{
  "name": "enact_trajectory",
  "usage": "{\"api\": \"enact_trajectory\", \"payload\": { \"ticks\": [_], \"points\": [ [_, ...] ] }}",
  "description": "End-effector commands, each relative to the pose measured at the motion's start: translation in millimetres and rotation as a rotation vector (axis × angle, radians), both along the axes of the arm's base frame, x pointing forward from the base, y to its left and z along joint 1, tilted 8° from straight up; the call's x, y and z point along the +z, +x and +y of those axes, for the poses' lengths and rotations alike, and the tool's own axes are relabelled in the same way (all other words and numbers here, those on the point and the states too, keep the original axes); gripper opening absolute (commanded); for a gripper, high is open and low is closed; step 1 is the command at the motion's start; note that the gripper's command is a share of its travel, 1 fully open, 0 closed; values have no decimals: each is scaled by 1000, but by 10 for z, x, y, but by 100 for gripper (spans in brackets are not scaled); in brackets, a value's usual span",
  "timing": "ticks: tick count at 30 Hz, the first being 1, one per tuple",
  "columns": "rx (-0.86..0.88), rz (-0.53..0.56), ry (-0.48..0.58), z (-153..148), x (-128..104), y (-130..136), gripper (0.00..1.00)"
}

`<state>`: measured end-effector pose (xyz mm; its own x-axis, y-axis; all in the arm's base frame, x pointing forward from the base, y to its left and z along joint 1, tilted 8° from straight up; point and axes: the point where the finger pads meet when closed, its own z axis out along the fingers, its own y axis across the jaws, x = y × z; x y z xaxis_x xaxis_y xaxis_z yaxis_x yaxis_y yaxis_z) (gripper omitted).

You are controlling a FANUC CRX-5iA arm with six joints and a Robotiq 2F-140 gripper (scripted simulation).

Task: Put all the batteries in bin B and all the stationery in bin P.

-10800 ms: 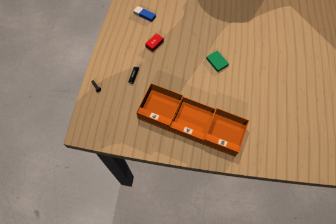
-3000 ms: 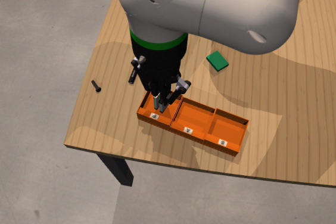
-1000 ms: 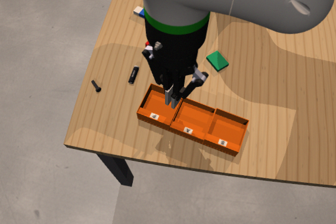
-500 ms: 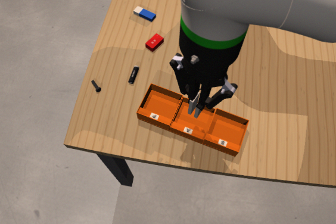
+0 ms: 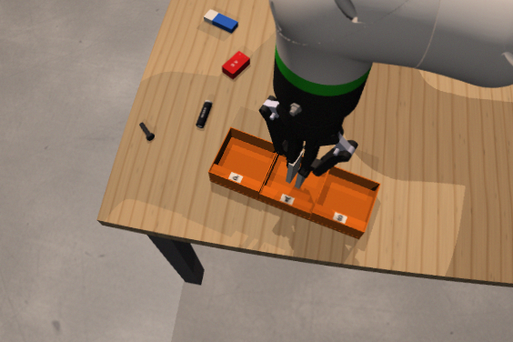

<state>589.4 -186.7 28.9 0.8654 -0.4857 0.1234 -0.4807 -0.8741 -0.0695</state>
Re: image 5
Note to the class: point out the red 9v battery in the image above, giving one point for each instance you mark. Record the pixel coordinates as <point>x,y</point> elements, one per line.
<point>235,65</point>

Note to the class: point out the black bolt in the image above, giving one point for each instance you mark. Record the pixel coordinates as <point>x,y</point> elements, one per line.
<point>149,136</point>

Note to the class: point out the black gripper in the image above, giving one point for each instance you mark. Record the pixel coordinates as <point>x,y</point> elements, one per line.
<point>285,130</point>

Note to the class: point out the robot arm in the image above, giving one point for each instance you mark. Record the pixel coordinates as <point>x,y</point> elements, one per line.
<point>326,48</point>

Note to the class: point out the orange three-compartment bin rack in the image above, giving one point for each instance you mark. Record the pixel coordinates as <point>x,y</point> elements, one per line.
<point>250,166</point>

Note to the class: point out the blue and white eraser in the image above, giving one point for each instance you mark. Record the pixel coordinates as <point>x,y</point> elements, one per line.
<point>221,21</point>

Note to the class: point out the black aa battery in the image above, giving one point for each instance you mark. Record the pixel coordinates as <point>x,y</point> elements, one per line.
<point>204,114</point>

